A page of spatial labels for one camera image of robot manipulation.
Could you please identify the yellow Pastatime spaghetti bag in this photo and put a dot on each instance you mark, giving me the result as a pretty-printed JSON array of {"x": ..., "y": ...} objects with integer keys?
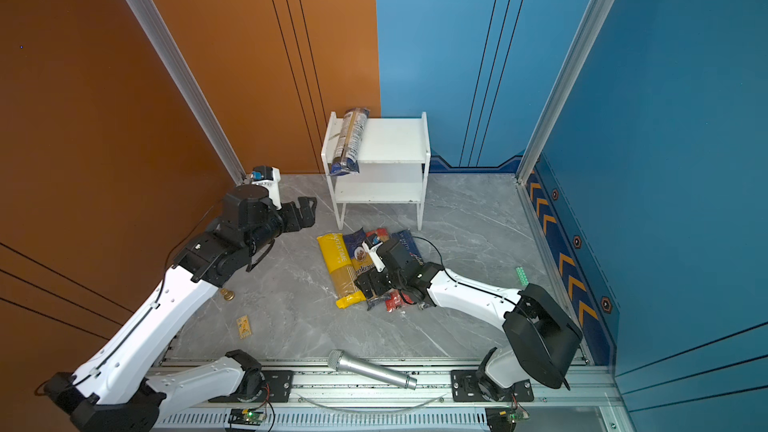
[{"x": 340, "y": 269}]

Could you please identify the red-ended clear spaghetti bag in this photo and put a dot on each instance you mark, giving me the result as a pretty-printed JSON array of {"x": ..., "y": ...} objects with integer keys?
[{"x": 380, "y": 282}]

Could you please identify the white two-tier metal shelf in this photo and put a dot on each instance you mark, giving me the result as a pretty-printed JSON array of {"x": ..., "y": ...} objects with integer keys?
[{"x": 394, "y": 160}]

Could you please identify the small brass knob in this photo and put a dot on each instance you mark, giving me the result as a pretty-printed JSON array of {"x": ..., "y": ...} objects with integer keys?
[{"x": 227, "y": 294}]

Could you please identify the small yellow card box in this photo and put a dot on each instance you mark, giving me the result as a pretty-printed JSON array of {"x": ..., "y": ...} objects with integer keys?
[{"x": 243, "y": 327}]

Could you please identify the blue Barilla spaghetti box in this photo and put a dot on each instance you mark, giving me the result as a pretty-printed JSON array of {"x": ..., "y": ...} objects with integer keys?
[{"x": 405, "y": 237}]

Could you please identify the left green circuit board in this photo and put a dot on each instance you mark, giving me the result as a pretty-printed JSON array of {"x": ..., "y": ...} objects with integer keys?
[{"x": 248, "y": 418}]

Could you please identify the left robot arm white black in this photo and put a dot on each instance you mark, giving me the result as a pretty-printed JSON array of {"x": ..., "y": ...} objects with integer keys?
[{"x": 112, "y": 392}]

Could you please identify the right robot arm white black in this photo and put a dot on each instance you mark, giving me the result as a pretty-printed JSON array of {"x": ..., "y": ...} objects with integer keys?
[{"x": 542, "y": 338}]

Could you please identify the green circuit board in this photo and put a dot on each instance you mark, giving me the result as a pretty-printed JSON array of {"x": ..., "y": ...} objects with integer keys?
[
  {"x": 248, "y": 418},
  {"x": 505, "y": 419}
]

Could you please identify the right green circuit board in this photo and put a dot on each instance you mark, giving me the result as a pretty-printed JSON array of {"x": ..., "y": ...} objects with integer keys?
[{"x": 505, "y": 419}]

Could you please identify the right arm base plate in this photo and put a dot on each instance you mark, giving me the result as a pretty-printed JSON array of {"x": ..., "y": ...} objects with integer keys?
[{"x": 466, "y": 386}]

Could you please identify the silver microphone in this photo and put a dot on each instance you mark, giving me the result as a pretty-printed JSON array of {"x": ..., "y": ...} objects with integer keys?
[{"x": 342, "y": 361}]

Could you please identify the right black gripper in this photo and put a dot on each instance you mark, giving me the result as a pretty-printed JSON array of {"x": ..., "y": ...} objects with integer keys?
[{"x": 373, "y": 277}]

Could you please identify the green toy brick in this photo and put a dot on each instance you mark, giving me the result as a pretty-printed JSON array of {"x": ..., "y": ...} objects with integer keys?
[{"x": 522, "y": 277}]

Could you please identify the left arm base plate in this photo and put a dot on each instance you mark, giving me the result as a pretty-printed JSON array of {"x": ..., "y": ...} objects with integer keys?
[{"x": 270, "y": 385}]

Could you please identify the blue Ankara spaghetti bag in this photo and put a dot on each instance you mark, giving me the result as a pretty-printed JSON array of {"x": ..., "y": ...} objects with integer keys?
[{"x": 359, "y": 257}]

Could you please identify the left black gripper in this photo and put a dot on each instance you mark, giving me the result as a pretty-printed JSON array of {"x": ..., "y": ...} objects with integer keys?
[{"x": 308, "y": 215}]

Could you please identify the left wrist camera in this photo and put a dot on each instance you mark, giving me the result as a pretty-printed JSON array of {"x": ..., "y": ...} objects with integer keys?
[{"x": 269, "y": 178}]

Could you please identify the clear labelled spaghetti bag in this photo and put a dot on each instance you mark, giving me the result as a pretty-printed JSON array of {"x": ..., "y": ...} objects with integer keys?
[{"x": 345, "y": 158}]

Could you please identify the aluminium front rail frame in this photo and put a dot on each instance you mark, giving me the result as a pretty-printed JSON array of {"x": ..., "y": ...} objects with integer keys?
[{"x": 322, "y": 399}]

